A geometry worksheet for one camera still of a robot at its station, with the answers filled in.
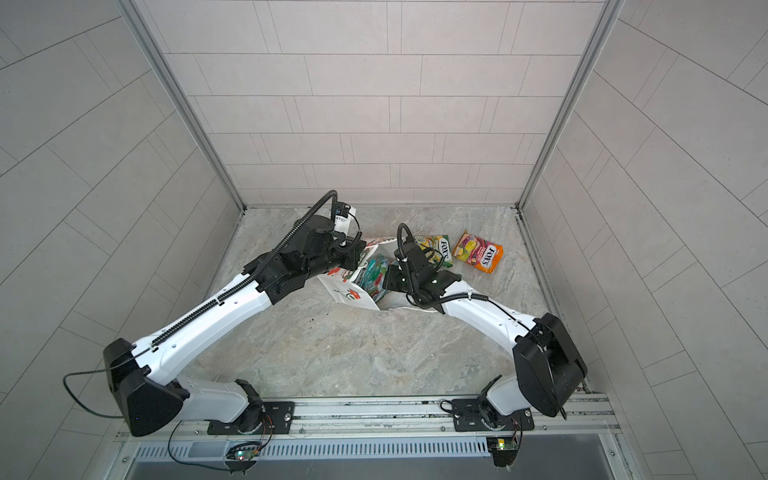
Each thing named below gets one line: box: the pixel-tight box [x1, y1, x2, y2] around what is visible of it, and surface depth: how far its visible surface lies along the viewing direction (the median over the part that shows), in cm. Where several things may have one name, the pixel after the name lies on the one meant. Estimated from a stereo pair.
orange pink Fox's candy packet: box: [452, 230, 504, 275], surface depth 102 cm
